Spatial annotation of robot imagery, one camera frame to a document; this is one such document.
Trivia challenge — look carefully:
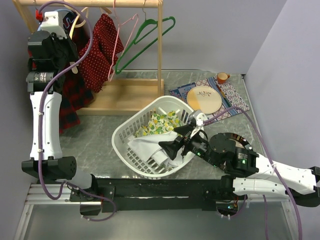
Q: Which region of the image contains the red black plaid skirt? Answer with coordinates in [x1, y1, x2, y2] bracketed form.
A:
[26, 12, 95, 136]

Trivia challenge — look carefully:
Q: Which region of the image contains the wooden clothes rack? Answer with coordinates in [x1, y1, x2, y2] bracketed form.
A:
[11, 0, 165, 116]

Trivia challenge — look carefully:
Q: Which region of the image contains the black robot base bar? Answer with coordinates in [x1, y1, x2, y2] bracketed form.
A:
[69, 176, 247, 216]

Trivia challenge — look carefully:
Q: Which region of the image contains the white cloth garment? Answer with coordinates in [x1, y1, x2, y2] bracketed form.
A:
[128, 131, 187, 167]

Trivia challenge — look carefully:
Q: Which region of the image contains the lemon print garment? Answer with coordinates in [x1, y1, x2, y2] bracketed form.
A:
[134, 111, 183, 138]

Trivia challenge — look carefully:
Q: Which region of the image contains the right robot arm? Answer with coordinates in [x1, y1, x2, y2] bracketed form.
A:
[158, 124, 320, 208]

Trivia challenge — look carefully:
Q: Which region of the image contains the aluminium rail frame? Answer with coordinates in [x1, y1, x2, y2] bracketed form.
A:
[13, 182, 83, 240]

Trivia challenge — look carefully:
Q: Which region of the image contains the purple cable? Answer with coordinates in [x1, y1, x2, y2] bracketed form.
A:
[36, 0, 94, 201]
[203, 106, 303, 240]

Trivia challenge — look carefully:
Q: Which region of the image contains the dark rimmed plate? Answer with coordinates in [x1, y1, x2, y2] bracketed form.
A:
[229, 133, 253, 150]

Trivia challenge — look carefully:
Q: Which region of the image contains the green plastic hanger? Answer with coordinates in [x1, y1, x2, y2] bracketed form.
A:
[114, 0, 176, 75]

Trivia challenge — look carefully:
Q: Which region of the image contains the beige floral plate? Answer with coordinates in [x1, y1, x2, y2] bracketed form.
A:
[186, 86, 222, 115]

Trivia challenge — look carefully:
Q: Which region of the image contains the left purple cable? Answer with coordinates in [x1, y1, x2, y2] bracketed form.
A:
[36, 0, 94, 201]

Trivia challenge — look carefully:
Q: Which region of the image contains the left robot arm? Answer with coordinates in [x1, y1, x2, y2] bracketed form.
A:
[21, 30, 100, 201]

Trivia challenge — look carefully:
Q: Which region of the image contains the white laundry basket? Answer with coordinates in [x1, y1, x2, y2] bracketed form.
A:
[111, 96, 196, 180]

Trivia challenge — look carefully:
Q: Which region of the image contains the red polka dot garment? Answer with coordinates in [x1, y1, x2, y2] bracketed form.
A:
[78, 13, 124, 93]

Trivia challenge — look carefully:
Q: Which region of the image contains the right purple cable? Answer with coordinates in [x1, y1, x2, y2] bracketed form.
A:
[203, 106, 303, 240]

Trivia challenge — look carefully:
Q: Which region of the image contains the orange cup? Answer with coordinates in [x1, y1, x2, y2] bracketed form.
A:
[216, 72, 230, 85]

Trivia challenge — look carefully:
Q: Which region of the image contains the green chopstick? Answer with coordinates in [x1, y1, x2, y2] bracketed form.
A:
[216, 85, 232, 108]

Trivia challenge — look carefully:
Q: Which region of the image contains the light blue hanger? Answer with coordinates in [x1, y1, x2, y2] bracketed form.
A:
[37, 8, 75, 31]

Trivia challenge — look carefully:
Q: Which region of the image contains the pink wire hanger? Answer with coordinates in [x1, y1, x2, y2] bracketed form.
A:
[107, 0, 139, 82]

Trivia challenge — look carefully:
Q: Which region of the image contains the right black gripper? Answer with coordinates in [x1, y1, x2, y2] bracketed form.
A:
[158, 122, 221, 167]

